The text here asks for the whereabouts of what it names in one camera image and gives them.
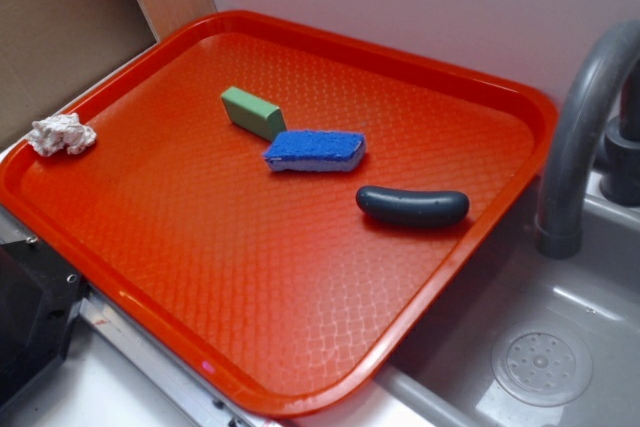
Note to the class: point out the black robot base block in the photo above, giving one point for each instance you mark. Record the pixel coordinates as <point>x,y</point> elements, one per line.
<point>41,294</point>

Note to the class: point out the dark green plastic pickle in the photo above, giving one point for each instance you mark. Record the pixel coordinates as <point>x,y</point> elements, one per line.
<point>419,209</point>

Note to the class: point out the blue sponge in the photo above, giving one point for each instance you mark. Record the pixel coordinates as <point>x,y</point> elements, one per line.
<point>315,151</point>

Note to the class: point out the orange plastic tray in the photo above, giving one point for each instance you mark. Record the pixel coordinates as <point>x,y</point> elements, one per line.
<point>275,286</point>

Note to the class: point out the green rectangular block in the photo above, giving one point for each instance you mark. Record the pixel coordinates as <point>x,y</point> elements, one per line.
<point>253,113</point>

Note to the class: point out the grey toy faucet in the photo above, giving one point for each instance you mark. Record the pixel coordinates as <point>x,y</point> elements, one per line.
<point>600,114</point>

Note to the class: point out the grey plastic sink basin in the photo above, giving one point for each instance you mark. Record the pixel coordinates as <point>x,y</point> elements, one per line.
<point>518,339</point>

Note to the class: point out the crumpled white paper ball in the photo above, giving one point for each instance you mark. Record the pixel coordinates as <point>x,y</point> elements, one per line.
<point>62,132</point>

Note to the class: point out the brown cardboard panel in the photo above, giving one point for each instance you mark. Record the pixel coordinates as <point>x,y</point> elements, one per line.
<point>53,50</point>

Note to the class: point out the aluminium rail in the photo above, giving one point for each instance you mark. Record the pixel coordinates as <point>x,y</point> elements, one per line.
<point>202,404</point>

